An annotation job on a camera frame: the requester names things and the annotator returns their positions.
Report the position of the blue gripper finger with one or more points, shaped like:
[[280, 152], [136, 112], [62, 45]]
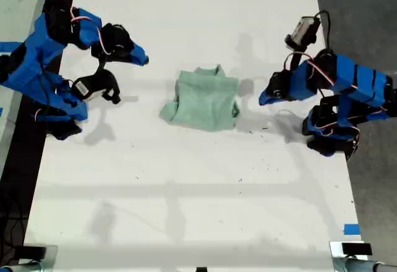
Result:
[[277, 100], [139, 52], [265, 96], [138, 61]]

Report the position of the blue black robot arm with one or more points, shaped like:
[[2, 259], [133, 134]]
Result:
[[350, 79], [28, 57]]

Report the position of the pale green T-shirt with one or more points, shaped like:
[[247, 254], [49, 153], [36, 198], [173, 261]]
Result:
[[204, 101]]

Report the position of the pale grey side board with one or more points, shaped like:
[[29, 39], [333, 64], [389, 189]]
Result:
[[18, 5]]

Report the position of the long blue tape strip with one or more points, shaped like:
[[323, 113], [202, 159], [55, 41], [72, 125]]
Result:
[[9, 46]]

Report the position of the short blue tape strip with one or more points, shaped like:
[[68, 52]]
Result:
[[352, 228]]

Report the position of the small black box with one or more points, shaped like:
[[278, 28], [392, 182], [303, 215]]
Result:
[[34, 251], [356, 249]]

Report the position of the short black camera stalk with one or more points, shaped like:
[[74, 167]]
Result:
[[101, 66], [299, 55]]

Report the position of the black camera box white label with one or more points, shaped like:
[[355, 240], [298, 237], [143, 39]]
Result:
[[93, 87]]

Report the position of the black camera box silver face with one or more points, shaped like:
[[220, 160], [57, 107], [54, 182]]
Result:
[[302, 31]]

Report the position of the shiny metal bracket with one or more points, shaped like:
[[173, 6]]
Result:
[[335, 248], [52, 253]]

